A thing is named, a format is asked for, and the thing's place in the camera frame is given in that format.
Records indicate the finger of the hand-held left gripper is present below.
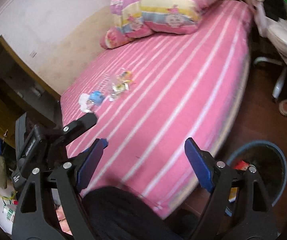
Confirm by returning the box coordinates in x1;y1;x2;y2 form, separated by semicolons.
15;112;27;156
56;113;97;146

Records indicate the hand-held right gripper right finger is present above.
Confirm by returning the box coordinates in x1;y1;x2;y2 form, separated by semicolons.
184;137;280;240

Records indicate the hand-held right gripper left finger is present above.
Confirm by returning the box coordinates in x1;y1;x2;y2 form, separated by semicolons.
12;138;108;240

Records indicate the clear plastic water bottle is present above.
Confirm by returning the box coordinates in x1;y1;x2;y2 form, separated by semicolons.
88;74;112;108

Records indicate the red snack bag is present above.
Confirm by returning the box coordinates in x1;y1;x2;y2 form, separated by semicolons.
233;160;250;172

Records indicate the orange cardboard box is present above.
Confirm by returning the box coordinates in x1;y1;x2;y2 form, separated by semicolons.
227;187;240;203

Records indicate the clear snack packet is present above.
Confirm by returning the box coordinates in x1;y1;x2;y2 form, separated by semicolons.
109;67;135;102

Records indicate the blue trash bin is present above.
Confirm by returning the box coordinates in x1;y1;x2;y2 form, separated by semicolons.
224;140;287;207

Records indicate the person's dark clothing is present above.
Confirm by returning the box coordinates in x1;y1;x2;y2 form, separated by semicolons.
80;186;202;240

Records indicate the white green carton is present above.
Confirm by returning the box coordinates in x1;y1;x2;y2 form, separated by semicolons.
2;203;18;228

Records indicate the wooden cabinet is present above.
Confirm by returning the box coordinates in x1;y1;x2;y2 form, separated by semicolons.
0;35;62;103

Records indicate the pink striped bed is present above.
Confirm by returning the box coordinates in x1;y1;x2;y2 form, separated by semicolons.
59;0;255;218

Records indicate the pink floral bolster pillow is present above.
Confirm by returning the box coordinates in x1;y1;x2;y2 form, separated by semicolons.
100;26;154;50

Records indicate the folded colourful cartoon quilt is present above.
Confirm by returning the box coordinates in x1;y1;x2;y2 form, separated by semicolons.
110;0;220;37

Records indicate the white office chair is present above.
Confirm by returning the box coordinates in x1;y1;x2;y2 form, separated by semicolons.
236;0;287;103

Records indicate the black clothing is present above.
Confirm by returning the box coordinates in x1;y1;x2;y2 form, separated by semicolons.
257;0;287;22

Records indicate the yellow cable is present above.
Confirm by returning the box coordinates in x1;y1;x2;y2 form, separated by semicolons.
0;177;17;206

